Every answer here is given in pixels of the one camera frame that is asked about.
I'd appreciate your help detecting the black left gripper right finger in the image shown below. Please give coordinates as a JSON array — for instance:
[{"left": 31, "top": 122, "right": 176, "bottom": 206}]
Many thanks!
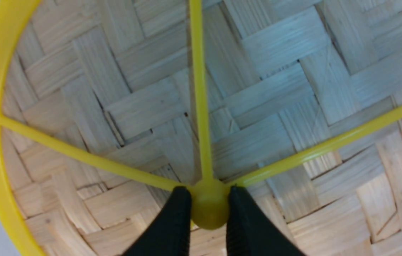
[{"left": 226, "top": 185, "right": 304, "bottom": 256}]

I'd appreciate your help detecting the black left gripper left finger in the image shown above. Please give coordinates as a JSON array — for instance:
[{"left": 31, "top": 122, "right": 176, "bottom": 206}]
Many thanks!
[{"left": 123, "top": 186, "right": 192, "bottom": 256}]

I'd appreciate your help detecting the yellow woven bamboo steamer lid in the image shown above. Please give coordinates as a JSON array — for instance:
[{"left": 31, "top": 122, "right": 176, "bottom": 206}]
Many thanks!
[{"left": 0, "top": 0, "right": 402, "bottom": 256}]

